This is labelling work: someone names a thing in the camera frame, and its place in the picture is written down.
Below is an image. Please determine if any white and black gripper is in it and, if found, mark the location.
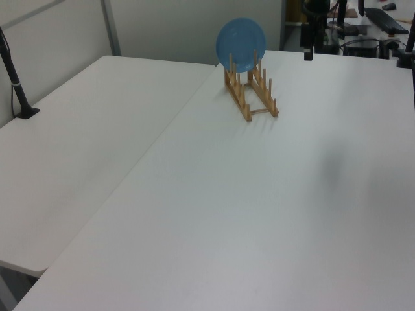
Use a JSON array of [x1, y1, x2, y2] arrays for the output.
[[300, 21, 326, 62]]

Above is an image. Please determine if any blue round plate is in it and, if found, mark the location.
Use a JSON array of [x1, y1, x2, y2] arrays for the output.
[[215, 17, 267, 73]]

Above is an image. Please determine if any wooden plate rack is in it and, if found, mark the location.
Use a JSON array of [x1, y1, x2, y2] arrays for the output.
[[223, 49, 280, 123]]

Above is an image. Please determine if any black monitor stand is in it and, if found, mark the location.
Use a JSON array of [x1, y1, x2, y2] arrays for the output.
[[329, 0, 360, 37]]

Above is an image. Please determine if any black box device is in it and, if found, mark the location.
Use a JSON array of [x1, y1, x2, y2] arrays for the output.
[[343, 38, 381, 59]]

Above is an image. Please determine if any black computer keyboard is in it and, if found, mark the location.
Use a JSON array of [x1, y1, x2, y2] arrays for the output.
[[364, 7, 410, 34]]

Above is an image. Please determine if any black clamp camera stand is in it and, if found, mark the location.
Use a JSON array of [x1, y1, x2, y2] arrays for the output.
[[396, 21, 415, 69]]

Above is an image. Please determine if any grey partition frame post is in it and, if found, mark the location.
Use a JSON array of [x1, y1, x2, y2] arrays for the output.
[[99, 0, 122, 57]]

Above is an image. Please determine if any black camera stand pole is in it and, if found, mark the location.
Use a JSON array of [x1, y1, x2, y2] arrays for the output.
[[0, 27, 41, 120]]

